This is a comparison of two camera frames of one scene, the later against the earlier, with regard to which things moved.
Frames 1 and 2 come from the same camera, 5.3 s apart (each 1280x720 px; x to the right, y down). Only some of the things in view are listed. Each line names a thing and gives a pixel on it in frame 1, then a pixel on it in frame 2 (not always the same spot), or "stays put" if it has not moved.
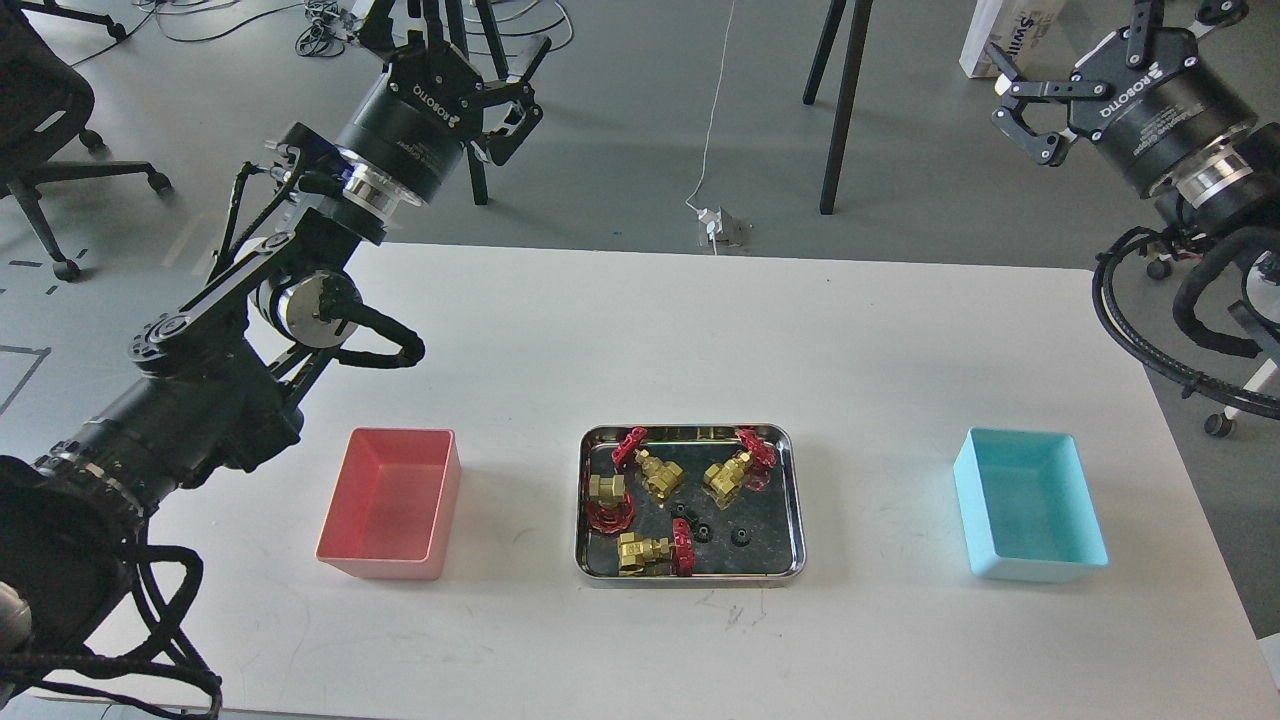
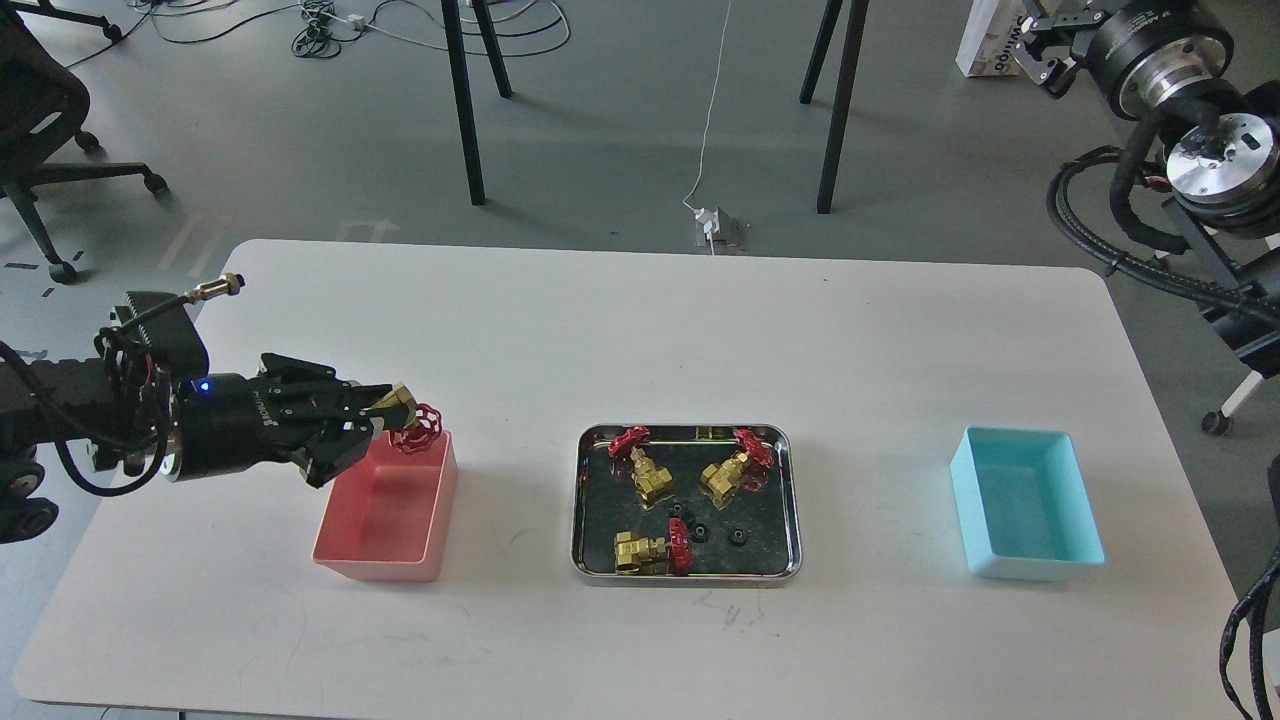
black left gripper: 411,128 -> 228,422
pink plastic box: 392,508 stays put
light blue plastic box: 1026,505 stays put
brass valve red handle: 662,556 stays put
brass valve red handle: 609,509 -> 415,438
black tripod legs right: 863,10 stays put
